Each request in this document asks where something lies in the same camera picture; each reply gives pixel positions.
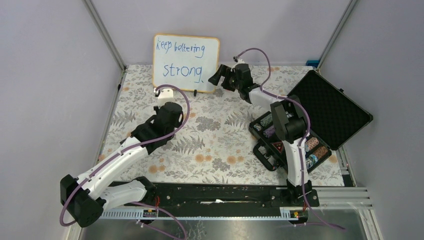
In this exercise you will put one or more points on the black poker chip case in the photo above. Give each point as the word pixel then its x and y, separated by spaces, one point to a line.
pixel 334 118

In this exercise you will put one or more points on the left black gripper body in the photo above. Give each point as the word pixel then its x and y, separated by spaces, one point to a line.
pixel 156 109

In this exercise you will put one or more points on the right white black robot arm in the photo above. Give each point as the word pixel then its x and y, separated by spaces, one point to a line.
pixel 290 120

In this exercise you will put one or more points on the blue corner bracket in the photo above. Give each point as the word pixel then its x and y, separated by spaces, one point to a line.
pixel 312 63

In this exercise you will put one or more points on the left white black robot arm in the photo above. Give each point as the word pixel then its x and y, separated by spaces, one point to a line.
pixel 84 198

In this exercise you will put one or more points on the whiteboard with yellow frame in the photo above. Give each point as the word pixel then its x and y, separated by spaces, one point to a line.
pixel 185 61

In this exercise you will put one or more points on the red triangle dealer card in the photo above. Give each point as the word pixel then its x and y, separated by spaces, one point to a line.
pixel 279 146

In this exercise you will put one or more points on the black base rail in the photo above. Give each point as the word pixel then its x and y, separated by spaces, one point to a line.
pixel 214 201

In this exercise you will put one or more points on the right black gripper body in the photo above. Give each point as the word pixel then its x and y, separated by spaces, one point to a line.
pixel 231 83

